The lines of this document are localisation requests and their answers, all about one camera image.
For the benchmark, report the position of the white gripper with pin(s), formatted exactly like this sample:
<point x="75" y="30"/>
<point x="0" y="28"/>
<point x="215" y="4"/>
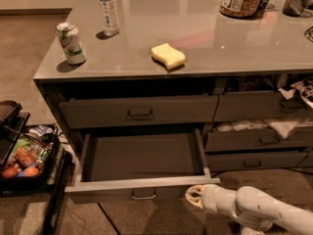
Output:
<point x="208" y="197"/>

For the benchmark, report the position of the grey drawer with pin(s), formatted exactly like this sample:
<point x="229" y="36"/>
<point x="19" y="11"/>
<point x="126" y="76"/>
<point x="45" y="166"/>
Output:
<point x="246" y="105"/>
<point x="139" y="167"/>
<point x="257" y="140"/>
<point x="138" y="111"/>
<point x="258" y="160"/>

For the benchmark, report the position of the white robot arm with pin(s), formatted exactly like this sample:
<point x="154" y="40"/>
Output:
<point x="254" y="210"/>

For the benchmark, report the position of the grey drawer cabinet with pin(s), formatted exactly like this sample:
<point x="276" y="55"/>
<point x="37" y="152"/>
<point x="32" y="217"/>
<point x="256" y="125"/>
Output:
<point x="223" y="55"/>

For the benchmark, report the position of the yellow sponge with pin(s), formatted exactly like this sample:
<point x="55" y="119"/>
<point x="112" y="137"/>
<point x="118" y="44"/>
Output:
<point x="169" y="56"/>

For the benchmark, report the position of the black basket of groceries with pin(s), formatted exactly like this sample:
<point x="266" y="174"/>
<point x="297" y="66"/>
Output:
<point x="31" y="159"/>

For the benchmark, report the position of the green white soda can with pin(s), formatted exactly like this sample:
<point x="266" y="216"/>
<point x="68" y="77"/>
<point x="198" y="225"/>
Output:
<point x="68" y="35"/>

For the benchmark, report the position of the clear plastic water bottle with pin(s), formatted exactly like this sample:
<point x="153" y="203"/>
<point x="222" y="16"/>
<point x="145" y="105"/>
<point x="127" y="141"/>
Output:
<point x="109" y="16"/>

